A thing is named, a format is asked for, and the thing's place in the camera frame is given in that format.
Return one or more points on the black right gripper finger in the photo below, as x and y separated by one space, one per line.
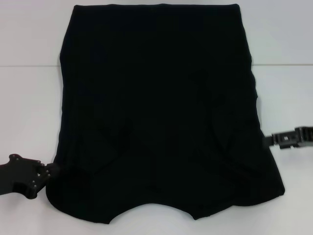
278 140

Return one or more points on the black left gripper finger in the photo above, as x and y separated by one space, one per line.
52 170

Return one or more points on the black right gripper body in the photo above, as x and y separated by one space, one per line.
305 135

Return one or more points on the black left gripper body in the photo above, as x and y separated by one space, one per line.
19 176

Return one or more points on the black shirt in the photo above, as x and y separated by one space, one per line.
156 98

